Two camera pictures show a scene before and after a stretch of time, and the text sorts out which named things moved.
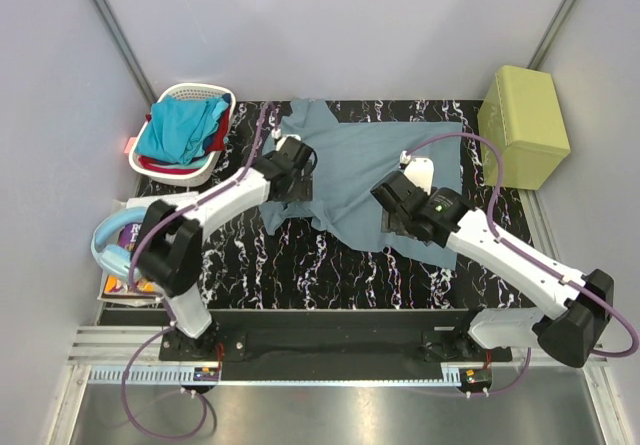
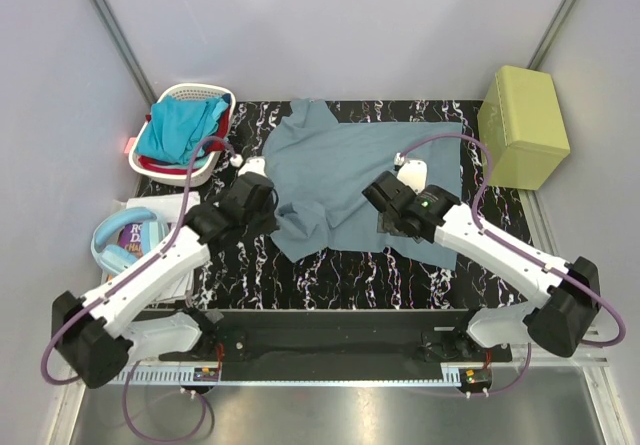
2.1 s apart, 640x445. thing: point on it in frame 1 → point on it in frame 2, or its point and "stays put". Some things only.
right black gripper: x=389 y=223 stays put
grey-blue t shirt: x=352 y=160 stays put
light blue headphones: x=114 y=259 stays put
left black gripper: x=300 y=188 → x=267 y=210
